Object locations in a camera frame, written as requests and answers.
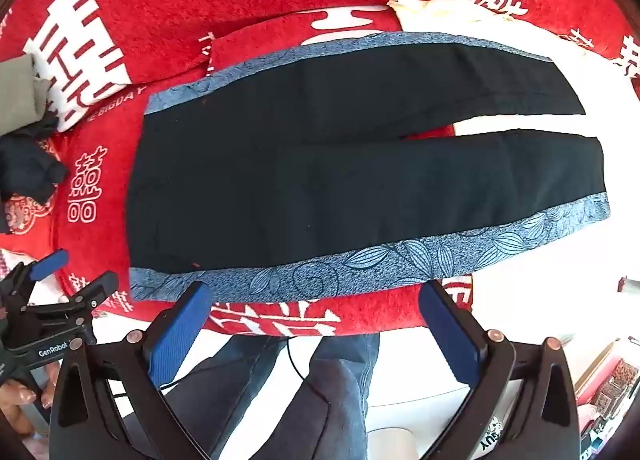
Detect person's right leg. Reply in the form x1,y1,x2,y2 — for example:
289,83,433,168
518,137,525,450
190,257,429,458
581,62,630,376
295,334,382,460

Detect black pants with blue trim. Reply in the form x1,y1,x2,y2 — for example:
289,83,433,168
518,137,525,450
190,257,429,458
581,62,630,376
126,31,612,302

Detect black cable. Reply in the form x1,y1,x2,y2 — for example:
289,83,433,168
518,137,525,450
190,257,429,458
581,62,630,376
286,337,307,378

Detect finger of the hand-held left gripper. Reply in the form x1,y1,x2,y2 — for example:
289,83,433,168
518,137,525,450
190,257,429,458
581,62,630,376
62,270,121,321
20,248,70,288

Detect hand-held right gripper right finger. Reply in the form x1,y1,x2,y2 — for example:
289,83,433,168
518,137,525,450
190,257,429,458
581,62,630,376
419,280,582,460

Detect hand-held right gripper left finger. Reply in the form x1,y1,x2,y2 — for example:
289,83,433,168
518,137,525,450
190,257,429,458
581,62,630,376
49,281,216,460

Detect dark cloth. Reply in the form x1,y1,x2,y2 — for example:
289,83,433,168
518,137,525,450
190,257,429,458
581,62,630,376
0,112,70,233

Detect person's left hand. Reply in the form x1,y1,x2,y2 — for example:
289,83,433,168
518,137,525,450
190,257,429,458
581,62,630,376
0,380,53,441

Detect grey cloth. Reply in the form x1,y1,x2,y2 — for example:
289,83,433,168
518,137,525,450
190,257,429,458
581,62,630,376
0,54,53,138

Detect cream cloth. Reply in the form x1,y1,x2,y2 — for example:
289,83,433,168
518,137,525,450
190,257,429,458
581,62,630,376
387,0,640,313

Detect red patterned box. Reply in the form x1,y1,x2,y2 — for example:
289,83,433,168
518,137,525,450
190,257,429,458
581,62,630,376
574,337,640,441

